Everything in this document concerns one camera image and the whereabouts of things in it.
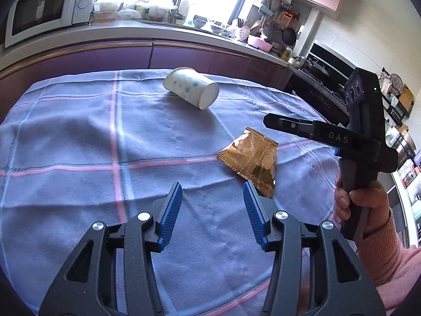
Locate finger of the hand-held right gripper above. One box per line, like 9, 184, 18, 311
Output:
263, 113, 316, 137

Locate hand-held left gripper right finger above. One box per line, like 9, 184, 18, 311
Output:
242, 180, 386, 316

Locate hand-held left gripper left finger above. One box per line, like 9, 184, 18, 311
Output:
39, 182, 183, 316

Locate gold snack wrapper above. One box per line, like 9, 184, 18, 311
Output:
217, 126, 279, 199

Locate person's right forearm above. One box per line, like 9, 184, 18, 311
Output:
357, 207, 421, 316

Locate person's right hand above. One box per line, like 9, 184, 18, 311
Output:
334, 173, 392, 238

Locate black stove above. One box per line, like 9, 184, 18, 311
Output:
286, 62, 349, 126

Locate kitchen storage rack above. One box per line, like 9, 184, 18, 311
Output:
378, 69, 415, 122

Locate steel pot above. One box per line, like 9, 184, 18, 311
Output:
388, 132, 415, 168

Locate black range hood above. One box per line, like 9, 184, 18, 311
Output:
309, 39, 357, 86

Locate pink pot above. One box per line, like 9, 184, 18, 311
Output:
247, 35, 273, 52

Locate grey checked tablecloth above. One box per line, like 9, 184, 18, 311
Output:
0, 68, 349, 316

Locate dotted paper cup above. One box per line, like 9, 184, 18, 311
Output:
163, 67, 220, 110

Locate purple kitchen base cabinets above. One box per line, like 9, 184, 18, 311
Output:
0, 20, 297, 122

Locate white plastic bottle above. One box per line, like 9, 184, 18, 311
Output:
178, 0, 192, 20

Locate glass jar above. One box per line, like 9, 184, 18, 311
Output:
94, 0, 124, 20

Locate white microwave oven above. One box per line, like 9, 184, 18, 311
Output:
4, 0, 102, 48

